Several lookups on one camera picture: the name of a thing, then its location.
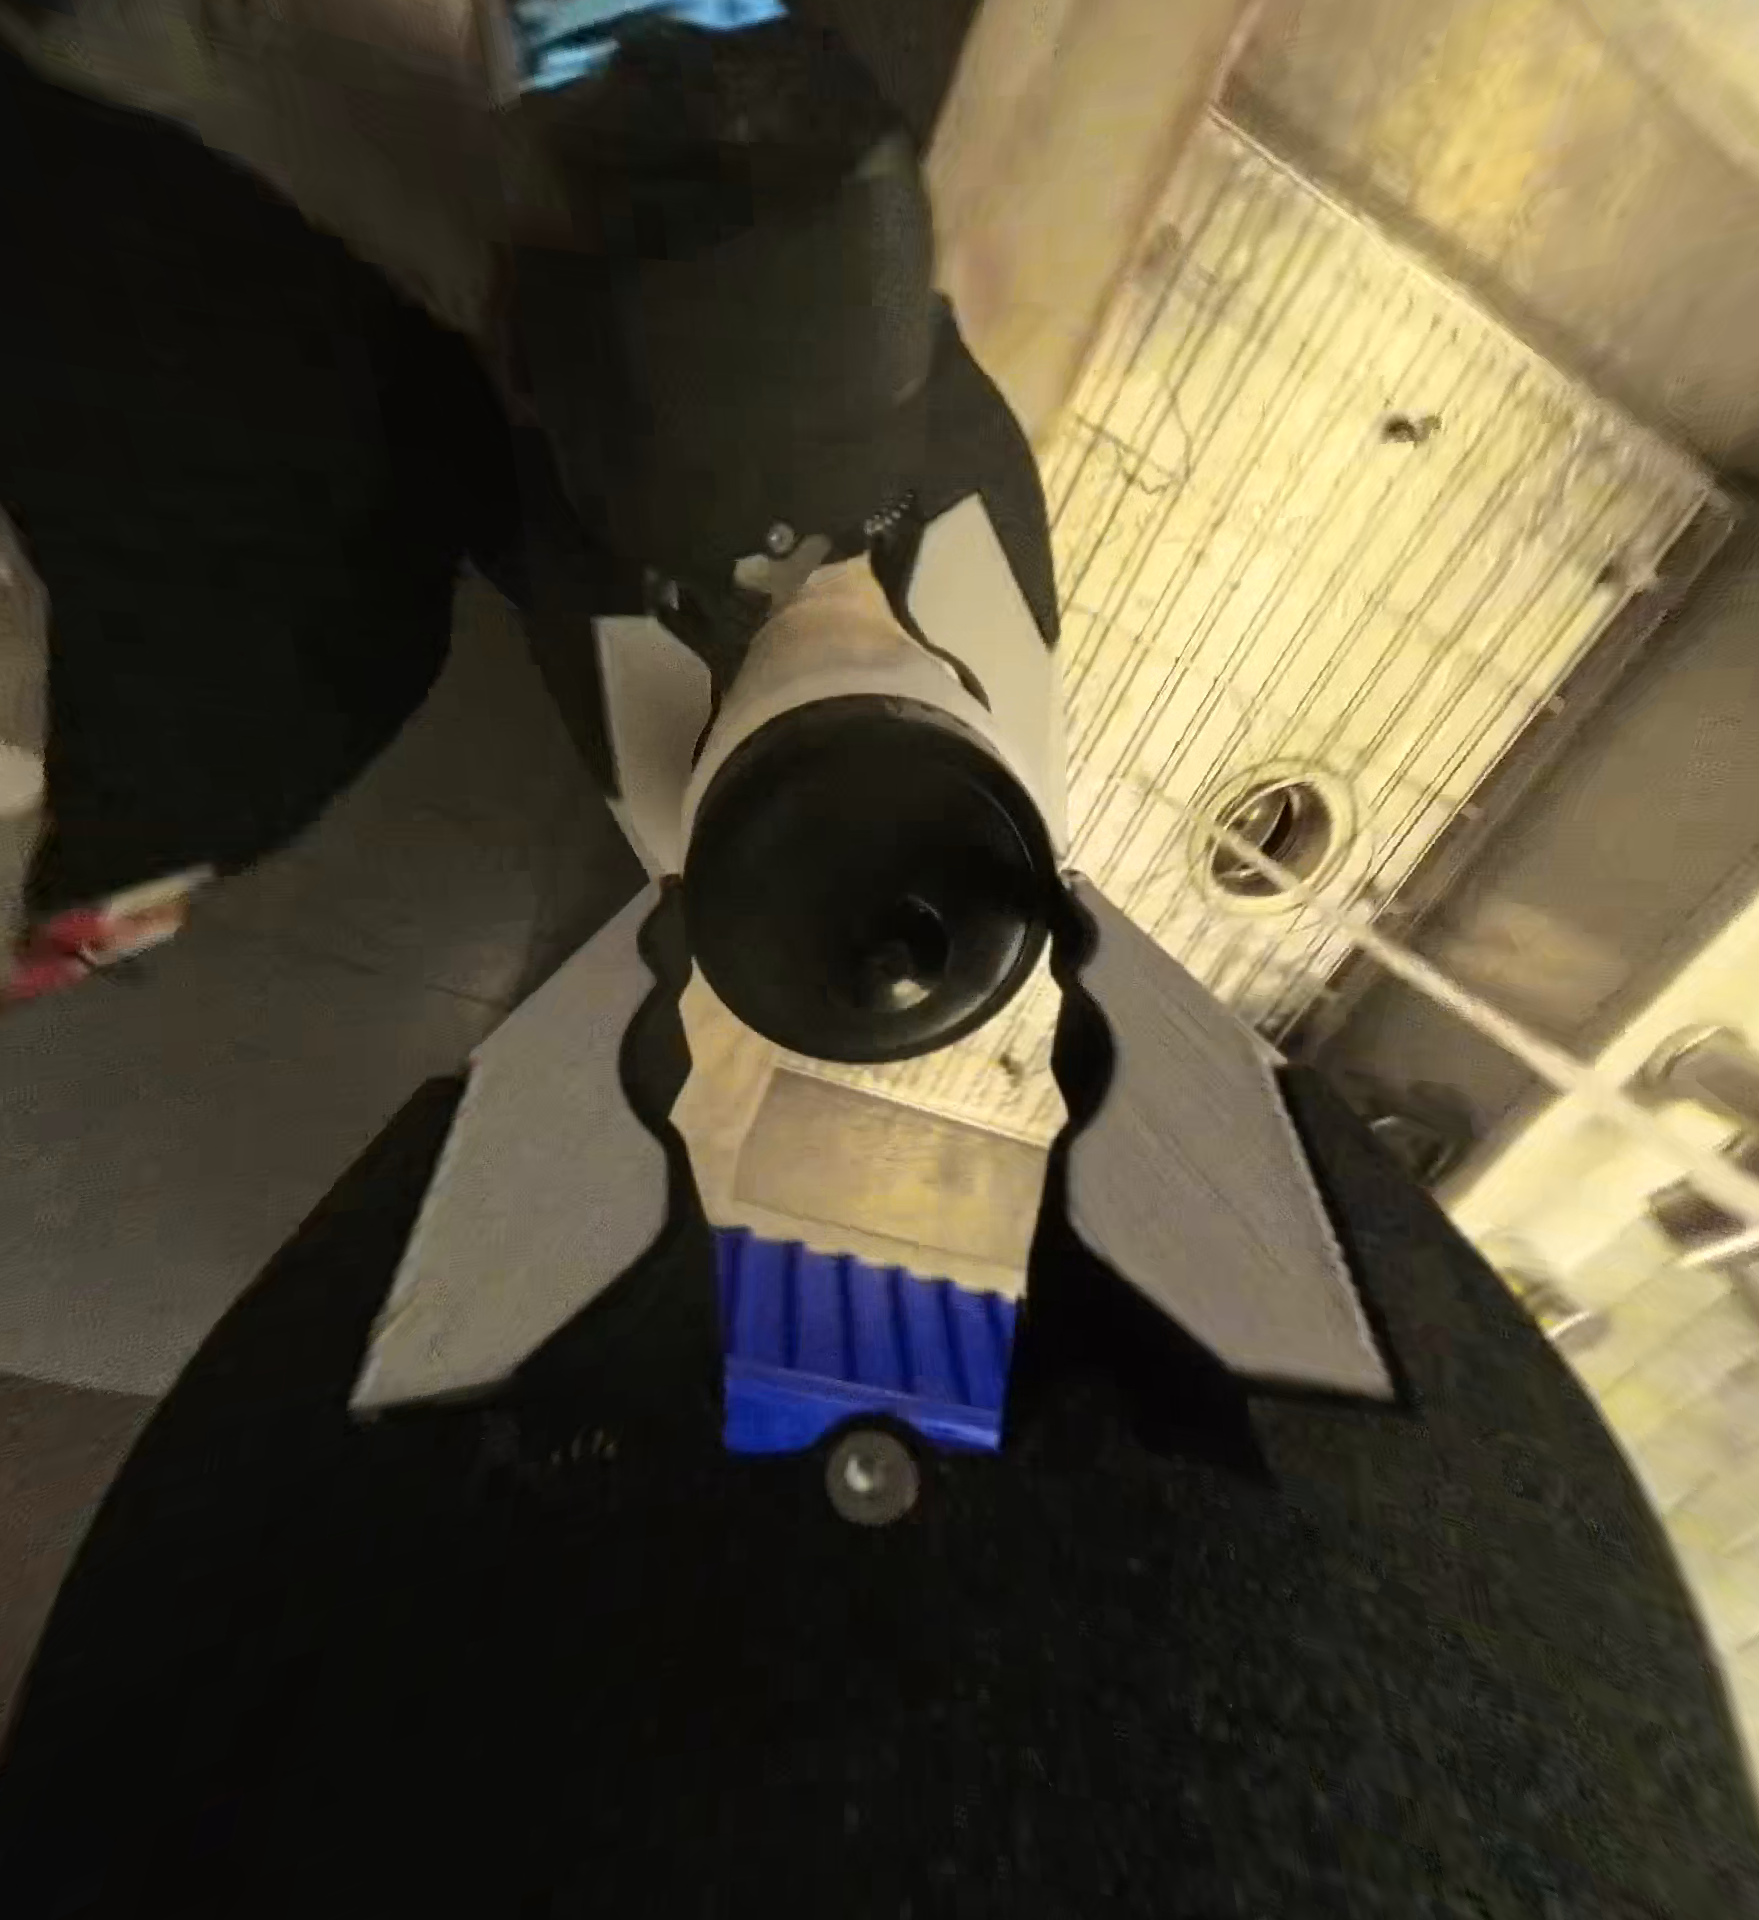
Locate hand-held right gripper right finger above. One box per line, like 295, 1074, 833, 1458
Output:
1043, 872, 1402, 1409

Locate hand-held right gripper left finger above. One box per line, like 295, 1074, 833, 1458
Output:
345, 875, 701, 1420

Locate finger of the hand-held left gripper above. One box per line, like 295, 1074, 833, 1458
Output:
901, 493, 1067, 880
589, 611, 723, 890

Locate black bottle cap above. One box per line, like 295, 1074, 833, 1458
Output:
681, 695, 1055, 1069

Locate blue plastic bin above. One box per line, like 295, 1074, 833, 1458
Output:
711, 1221, 1025, 1458

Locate person's black pants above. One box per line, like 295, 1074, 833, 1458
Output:
0, 0, 521, 902

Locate person's red white shoe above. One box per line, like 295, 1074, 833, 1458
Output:
1, 865, 221, 1009

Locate stainless steel faucet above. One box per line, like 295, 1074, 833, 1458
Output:
1628, 1020, 1759, 1202

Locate stainless steel sink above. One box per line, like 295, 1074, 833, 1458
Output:
915, 0, 1759, 1142

